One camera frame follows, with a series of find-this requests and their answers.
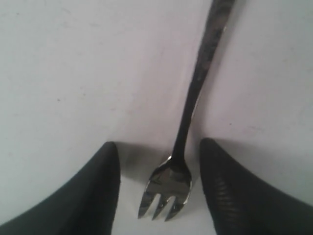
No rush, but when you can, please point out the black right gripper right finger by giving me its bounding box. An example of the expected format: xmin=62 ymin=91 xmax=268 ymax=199
xmin=200 ymin=138 xmax=313 ymax=235

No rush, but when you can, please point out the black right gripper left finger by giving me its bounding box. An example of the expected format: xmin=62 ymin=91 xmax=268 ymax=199
xmin=0 ymin=142 xmax=120 ymax=235

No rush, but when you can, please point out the steel fork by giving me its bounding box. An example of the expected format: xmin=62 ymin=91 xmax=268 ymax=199
xmin=137 ymin=0 xmax=235 ymax=221

